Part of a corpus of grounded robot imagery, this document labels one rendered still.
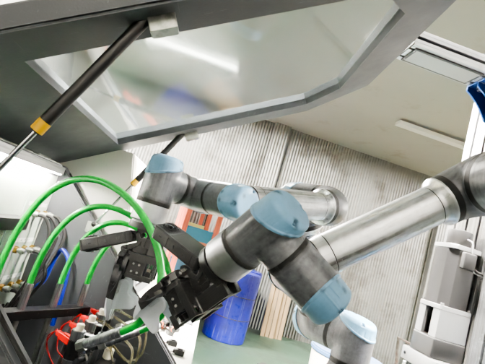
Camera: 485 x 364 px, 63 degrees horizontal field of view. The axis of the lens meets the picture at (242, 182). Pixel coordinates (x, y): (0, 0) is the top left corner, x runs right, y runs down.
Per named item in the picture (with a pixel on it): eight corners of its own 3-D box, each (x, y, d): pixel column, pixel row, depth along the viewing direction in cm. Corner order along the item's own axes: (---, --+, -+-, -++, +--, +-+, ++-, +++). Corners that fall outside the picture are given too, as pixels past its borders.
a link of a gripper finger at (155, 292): (134, 311, 64) (170, 284, 61) (131, 302, 65) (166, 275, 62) (154, 306, 68) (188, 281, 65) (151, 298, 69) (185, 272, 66)
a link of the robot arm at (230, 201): (364, 232, 109) (228, 232, 77) (332, 225, 117) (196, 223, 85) (369, 190, 109) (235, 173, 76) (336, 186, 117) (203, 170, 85)
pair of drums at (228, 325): (242, 327, 656) (259, 270, 669) (258, 352, 530) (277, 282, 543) (198, 315, 646) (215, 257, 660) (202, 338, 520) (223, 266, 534)
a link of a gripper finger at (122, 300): (125, 329, 79) (140, 284, 80) (97, 321, 79) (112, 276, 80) (129, 326, 82) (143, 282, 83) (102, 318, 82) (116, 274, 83)
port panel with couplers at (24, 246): (-2, 311, 97) (42, 192, 102) (-15, 308, 97) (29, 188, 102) (24, 302, 110) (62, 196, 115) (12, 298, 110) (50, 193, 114)
